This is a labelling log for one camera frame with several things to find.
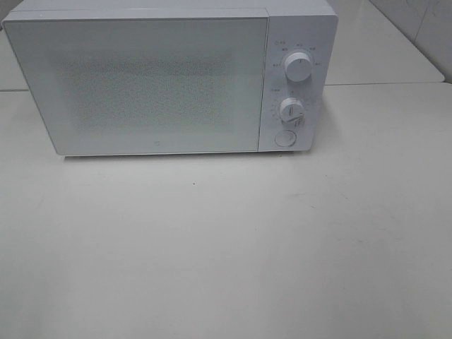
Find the round white door button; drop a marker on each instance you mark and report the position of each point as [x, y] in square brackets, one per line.
[286, 138]

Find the white timer knob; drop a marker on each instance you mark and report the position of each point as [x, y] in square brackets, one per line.
[290, 110]

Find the white microwave door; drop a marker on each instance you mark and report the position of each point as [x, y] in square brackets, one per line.
[126, 87]

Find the upper white power knob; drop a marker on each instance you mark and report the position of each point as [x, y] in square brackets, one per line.
[298, 66]

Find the white microwave oven body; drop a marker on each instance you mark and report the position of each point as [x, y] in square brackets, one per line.
[292, 26]

